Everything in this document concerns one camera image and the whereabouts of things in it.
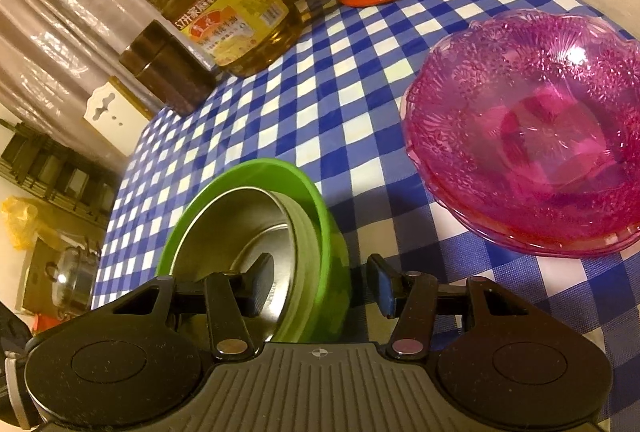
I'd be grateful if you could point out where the green plastic bowl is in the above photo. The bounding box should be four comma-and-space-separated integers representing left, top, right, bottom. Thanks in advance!
156, 159, 352, 343

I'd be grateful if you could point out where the white wooden chair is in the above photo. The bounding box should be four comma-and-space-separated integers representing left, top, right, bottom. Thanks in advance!
84, 76, 153, 157

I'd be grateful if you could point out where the steel pot with lid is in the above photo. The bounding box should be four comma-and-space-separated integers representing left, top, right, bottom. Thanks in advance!
44, 247, 100, 317

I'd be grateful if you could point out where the blue checkered tablecloth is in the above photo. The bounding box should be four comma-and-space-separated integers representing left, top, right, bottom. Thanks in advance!
93, 0, 639, 431

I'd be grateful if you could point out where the pink plastic dish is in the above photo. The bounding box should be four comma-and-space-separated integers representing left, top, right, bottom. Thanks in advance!
400, 8, 640, 249
408, 149, 639, 259
404, 129, 639, 257

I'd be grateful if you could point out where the black metal rack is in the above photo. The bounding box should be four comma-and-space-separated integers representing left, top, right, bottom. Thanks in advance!
1, 120, 119, 228

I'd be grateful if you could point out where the yellow plastic bag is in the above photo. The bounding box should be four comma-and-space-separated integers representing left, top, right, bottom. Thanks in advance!
1, 196, 61, 251

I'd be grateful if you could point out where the red box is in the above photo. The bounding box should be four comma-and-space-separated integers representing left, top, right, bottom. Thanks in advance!
32, 314, 64, 334

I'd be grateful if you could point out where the round steel tin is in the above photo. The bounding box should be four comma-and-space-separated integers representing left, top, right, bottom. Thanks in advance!
170, 187, 296, 341

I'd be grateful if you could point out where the brown cylindrical canister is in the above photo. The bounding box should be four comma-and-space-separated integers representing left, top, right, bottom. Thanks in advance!
119, 20, 217, 117

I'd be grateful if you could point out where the white ceramic bowl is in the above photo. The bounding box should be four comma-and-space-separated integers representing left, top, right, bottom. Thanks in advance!
271, 191, 321, 343

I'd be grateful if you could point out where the beige curtain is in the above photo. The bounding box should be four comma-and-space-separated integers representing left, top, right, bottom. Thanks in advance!
0, 0, 212, 173

